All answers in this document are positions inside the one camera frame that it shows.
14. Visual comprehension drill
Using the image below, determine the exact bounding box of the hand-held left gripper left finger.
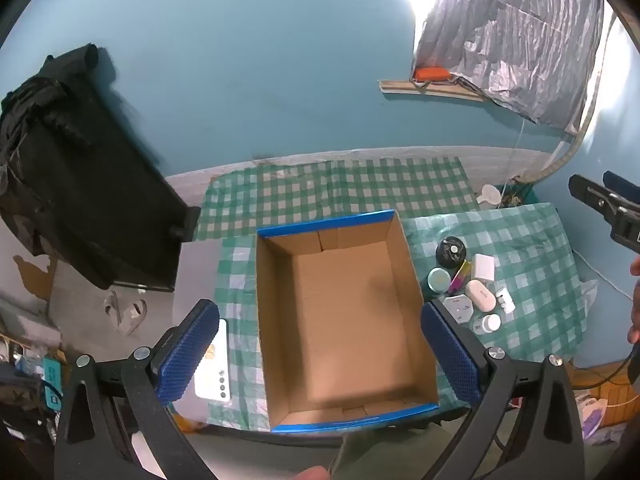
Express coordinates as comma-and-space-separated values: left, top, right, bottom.
54, 299, 221, 480

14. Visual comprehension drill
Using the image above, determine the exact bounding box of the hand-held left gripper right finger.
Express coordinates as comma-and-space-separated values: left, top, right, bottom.
421, 300, 586, 480

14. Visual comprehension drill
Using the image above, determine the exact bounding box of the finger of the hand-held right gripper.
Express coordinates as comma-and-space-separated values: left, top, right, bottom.
569, 174, 627, 217
602, 170, 640, 199

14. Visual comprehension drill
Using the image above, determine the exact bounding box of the white plug adapter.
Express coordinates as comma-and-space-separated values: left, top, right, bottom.
444, 295, 475, 323

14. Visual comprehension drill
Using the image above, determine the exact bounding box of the white capped bottle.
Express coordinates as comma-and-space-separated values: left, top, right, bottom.
472, 314, 502, 336

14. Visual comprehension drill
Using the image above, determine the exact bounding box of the white oval case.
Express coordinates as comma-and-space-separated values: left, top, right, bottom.
465, 280, 497, 315

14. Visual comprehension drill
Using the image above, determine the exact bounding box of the teal metal tin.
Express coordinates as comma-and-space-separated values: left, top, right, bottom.
427, 267, 453, 295

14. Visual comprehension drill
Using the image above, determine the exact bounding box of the black round fan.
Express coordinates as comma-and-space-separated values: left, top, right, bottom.
436, 236, 468, 268

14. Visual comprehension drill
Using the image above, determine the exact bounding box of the blue-rimmed cardboard box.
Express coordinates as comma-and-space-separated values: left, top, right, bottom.
255, 210, 442, 435

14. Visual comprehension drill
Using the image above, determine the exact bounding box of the person's right hand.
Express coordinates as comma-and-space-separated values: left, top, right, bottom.
627, 255, 640, 346

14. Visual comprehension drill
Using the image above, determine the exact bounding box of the silver smartphone with stickers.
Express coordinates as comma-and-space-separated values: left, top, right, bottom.
194, 317, 232, 402

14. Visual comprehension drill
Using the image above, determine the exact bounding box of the white slipper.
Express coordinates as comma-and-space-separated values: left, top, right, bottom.
102, 292, 123, 328
120, 299, 148, 336

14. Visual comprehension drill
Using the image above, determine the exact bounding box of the pink and gold tube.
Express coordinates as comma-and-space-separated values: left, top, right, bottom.
447, 260, 472, 296

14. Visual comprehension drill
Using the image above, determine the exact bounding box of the green checked plastic sheet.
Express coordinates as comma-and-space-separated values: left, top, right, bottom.
205, 202, 588, 433

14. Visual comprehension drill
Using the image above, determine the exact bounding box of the white square box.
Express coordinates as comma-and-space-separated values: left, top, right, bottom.
471, 254, 496, 281

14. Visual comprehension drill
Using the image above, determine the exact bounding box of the silver tarp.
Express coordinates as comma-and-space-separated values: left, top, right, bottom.
411, 0, 606, 136

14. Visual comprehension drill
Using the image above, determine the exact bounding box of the green checked tablecloth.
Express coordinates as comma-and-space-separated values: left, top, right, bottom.
192, 156, 482, 242

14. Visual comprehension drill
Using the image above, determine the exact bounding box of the black bag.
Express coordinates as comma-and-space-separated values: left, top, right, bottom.
0, 44, 201, 293

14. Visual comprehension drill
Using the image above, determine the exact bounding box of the beige rope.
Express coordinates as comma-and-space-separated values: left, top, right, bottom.
515, 60, 608, 183

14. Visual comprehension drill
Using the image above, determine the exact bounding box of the black cable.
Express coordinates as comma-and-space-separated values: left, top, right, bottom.
570, 342, 640, 391

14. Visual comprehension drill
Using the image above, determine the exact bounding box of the wooden wall shelf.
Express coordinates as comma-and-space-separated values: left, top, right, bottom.
378, 78, 493, 103

